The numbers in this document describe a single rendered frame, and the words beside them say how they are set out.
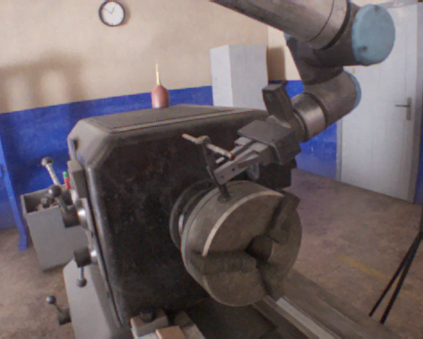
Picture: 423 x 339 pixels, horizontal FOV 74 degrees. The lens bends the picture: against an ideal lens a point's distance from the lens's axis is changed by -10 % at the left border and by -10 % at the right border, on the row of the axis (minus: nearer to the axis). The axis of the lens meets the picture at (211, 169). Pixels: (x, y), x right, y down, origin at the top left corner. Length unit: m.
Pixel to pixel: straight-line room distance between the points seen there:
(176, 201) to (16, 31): 3.49
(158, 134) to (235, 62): 3.48
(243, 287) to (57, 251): 2.34
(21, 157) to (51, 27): 1.53
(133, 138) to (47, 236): 2.20
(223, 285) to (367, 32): 0.50
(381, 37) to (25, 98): 3.72
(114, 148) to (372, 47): 0.50
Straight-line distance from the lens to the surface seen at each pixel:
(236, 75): 4.11
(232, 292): 0.64
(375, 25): 0.52
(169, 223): 0.74
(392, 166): 3.87
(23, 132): 3.96
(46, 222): 2.75
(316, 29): 0.48
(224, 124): 0.76
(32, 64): 3.95
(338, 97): 0.65
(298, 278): 1.00
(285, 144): 0.55
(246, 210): 0.58
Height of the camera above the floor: 1.42
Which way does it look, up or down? 16 degrees down
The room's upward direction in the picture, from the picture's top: 5 degrees counter-clockwise
